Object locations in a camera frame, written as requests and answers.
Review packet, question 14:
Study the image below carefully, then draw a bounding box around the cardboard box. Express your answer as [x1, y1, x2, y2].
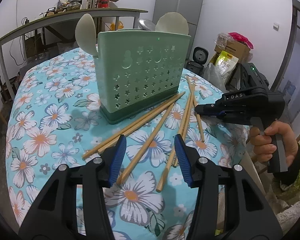
[214, 40, 250, 64]

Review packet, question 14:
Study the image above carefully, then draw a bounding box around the silver refrigerator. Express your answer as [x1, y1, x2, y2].
[152, 0, 205, 60]

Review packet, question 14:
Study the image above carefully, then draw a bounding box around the black rice cooker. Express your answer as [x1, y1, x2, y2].
[185, 46, 208, 77]

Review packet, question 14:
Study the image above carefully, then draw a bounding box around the cream fleece garment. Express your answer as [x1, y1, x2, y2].
[272, 180, 300, 235]

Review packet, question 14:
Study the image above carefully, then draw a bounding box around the metal spoon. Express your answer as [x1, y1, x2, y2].
[137, 18, 156, 31]

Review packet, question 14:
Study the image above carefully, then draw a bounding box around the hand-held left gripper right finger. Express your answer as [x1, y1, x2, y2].
[174, 134, 283, 240]

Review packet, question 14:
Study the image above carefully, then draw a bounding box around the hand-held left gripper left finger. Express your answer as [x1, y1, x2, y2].
[19, 134, 127, 240]

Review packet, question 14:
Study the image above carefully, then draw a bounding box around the glass jar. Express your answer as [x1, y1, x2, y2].
[67, 1, 81, 12]

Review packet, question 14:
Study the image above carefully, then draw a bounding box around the person's right hand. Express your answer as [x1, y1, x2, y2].
[250, 121, 299, 165]

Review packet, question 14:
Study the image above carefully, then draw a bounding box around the person's right forearm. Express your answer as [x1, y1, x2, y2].
[272, 142, 300, 188]

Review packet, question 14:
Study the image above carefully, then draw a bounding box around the grey metal table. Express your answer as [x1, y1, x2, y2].
[0, 8, 148, 80]

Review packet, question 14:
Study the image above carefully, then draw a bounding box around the clear plastic bag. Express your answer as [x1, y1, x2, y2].
[204, 62, 228, 90]

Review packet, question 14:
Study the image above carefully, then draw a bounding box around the beige plastic ladle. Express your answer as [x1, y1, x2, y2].
[76, 14, 99, 55]

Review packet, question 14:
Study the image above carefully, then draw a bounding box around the green plastic utensil holder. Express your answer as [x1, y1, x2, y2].
[94, 29, 191, 125]

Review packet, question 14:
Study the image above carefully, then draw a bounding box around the floral blue blanket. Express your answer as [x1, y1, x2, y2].
[5, 46, 253, 240]

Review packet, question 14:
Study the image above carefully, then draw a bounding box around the pink plastic bag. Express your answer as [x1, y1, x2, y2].
[227, 32, 253, 49]

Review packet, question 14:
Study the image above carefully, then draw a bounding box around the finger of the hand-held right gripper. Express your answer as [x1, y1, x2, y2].
[195, 104, 227, 118]

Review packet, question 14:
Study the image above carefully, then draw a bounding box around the grey door frame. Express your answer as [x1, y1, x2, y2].
[272, 0, 300, 128]

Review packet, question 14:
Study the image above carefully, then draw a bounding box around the pile of bamboo chopsticks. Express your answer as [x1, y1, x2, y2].
[82, 76, 206, 193]

